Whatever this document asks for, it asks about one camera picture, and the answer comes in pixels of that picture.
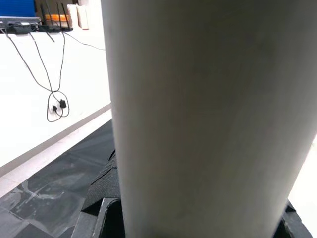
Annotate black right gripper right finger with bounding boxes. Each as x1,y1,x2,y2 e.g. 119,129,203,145
272,198,314,238

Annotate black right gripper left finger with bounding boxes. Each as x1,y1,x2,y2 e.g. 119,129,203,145
71,148,126,238

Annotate white plastic table leg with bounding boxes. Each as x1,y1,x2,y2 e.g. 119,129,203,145
100,0,317,238

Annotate black tablecloth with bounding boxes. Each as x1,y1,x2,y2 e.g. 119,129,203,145
0,119,117,238

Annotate black wifi router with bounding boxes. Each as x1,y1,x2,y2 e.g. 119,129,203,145
38,1,74,32

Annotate white wrapped bundle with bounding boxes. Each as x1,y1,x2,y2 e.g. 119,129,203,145
76,4,89,30
67,4,80,28

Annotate black set-top box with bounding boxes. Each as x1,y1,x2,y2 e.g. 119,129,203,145
0,16,42,35

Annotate blue plastic box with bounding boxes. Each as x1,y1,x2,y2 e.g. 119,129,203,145
0,0,35,17

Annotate thin black floor cable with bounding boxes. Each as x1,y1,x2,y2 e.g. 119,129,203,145
2,31,70,123
61,31,107,52

